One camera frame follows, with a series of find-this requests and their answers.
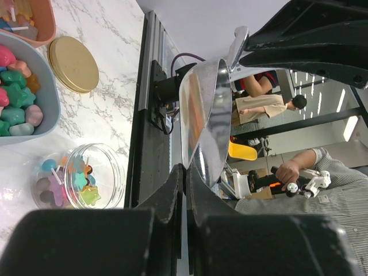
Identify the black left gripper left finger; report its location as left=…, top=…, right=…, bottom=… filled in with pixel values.
left=1, top=164, right=183, bottom=275

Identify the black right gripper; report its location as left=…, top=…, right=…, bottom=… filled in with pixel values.
left=240, top=0, right=367, bottom=89

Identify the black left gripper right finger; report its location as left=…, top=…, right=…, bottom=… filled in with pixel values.
left=186, top=166, right=362, bottom=275

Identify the clear glass jar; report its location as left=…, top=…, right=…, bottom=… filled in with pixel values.
left=30, top=143, right=126, bottom=209

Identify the silver metal scoop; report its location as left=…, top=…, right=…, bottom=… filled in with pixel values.
left=179, top=26, right=249, bottom=187

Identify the blue tray of solid candies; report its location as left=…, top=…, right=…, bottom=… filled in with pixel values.
left=1, top=32, right=60, bottom=145

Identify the peach tray of popsicle candies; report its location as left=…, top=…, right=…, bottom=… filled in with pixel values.
left=1, top=0, right=56, bottom=48

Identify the person in beige shirt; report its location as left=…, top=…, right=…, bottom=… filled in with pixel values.
left=231, top=94, right=307, bottom=127

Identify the person in striped shirt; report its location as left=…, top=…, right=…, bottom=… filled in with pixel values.
left=235, top=148, right=367, bottom=275

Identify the gold jar lid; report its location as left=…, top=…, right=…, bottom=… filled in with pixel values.
left=47, top=36, right=99, bottom=94

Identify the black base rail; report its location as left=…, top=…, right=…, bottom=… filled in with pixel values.
left=124, top=11, right=185, bottom=208

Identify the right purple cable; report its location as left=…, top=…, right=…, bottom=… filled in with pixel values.
left=170, top=52, right=206, bottom=76

